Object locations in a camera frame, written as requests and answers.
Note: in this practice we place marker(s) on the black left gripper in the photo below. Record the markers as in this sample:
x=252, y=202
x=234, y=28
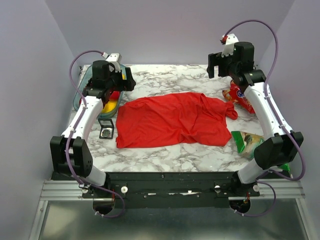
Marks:
x=128, y=85

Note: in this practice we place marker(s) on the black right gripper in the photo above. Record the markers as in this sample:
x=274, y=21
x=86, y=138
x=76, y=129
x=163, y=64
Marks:
x=214, y=59

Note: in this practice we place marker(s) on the white round brooch badge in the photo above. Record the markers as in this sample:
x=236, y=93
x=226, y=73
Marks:
x=106, y=132

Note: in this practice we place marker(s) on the red t-shirt garment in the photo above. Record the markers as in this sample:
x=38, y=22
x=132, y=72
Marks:
x=175, y=118

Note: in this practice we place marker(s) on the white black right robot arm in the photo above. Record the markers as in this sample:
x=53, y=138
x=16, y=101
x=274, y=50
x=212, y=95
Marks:
x=253, y=85

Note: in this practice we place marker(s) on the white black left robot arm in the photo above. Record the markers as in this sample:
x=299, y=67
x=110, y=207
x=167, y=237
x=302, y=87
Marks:
x=69, y=152

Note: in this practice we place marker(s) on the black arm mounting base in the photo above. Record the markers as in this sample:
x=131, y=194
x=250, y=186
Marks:
x=155, y=190

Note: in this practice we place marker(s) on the red apple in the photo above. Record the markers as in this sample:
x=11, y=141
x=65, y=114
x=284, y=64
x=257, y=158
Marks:
x=114, y=96

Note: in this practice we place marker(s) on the yellow lemon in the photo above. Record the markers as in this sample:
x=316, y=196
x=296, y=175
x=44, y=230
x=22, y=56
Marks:
x=110, y=106

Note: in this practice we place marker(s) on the red cookie snack bag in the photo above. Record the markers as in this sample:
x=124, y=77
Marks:
x=235, y=95

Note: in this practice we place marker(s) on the clear teal fruit tray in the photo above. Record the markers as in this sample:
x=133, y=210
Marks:
x=84, y=77

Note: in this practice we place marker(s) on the green chips snack bag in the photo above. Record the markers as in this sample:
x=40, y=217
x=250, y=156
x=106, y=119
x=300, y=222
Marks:
x=247, y=145

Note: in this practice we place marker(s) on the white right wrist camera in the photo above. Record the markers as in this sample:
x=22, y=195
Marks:
x=228, y=41

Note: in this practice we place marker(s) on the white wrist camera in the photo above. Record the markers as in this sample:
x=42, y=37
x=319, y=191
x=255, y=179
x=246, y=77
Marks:
x=228, y=41
x=115, y=59

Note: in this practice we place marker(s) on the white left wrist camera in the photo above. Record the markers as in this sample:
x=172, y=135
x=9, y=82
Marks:
x=115, y=59

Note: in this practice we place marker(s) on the black square frame stand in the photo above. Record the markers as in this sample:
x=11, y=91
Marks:
x=106, y=123

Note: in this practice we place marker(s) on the aluminium rail frame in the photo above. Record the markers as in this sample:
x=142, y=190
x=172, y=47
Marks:
x=68, y=190

